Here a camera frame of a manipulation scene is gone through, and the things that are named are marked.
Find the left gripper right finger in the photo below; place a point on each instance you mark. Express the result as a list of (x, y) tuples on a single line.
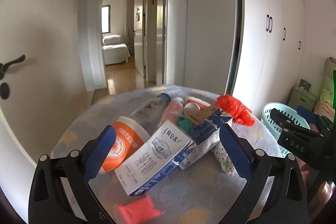
[(287, 199)]

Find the blue white milk carton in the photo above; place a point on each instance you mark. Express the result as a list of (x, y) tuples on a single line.
[(205, 136)]

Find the white bed far room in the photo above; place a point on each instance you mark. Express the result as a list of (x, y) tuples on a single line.
[(114, 50)]

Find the white wardrobe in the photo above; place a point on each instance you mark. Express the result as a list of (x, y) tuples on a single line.
[(271, 49)]

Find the floral bed sheet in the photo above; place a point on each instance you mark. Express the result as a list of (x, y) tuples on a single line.
[(202, 193)]

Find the green plastic wrapper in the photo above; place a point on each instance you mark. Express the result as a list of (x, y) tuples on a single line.
[(184, 123)]

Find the black door handle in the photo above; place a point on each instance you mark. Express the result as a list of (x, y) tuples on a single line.
[(4, 89)]

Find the white bedside cabinet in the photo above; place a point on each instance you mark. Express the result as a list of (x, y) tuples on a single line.
[(301, 97)]

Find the light green laundry basket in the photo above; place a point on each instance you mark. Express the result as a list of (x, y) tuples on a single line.
[(272, 113)]

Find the pink peach drink bottle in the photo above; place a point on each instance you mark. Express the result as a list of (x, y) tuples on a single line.
[(173, 110)]

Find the clear plastic water bottle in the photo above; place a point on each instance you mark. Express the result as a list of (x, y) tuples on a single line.
[(149, 114)]

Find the white polka dot cloth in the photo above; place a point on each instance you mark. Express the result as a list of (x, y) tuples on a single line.
[(224, 160)]

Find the orange white paper cup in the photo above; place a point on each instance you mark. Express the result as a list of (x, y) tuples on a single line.
[(130, 136)]

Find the pink tissue pack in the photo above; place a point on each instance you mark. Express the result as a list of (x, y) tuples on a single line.
[(139, 211)]

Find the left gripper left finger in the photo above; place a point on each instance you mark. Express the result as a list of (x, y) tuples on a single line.
[(48, 202)]

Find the red plastic bag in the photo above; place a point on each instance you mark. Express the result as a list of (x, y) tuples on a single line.
[(239, 112)]

